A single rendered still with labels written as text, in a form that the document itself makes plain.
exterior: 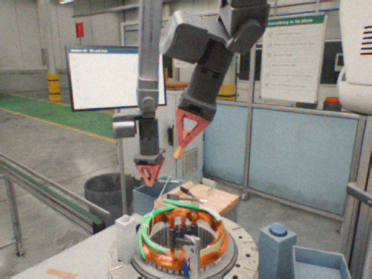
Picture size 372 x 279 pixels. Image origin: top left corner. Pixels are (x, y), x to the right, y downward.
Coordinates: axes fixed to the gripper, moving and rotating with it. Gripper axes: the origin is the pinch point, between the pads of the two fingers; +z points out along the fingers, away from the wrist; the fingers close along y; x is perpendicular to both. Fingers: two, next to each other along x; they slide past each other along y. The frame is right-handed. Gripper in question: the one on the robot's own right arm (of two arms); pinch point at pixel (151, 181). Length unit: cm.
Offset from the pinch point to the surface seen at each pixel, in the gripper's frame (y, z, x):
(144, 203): -3.9, 10.2, -4.7
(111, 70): -65, -31, -46
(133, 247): 29.5, 0.5, 7.5
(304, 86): -197, -9, 67
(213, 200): -5.6, 7.2, 18.2
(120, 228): 30.7, -4.2, 5.8
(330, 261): 13, 10, 48
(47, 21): -904, -182, -762
